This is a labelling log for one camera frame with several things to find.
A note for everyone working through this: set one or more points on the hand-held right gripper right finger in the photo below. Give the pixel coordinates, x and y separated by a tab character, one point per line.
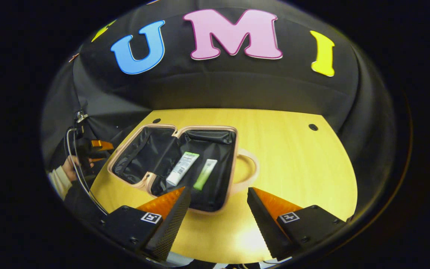
265	224

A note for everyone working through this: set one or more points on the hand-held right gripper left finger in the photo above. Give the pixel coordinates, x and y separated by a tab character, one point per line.
172	224

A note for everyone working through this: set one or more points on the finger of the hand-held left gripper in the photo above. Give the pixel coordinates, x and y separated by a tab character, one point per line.
101	147

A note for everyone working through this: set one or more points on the pink suitcase with black lining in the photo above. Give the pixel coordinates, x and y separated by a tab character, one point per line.
151	149

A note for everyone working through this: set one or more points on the white skin care tube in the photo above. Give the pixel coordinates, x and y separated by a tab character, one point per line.
181	169

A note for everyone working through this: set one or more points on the green skin care tube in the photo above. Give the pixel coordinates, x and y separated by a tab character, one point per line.
204	175

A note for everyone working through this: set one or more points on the silver metal clamp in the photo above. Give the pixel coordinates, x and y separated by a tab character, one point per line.
81	116

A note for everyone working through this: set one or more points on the black backdrop cloth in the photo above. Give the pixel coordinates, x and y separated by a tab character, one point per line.
200	86

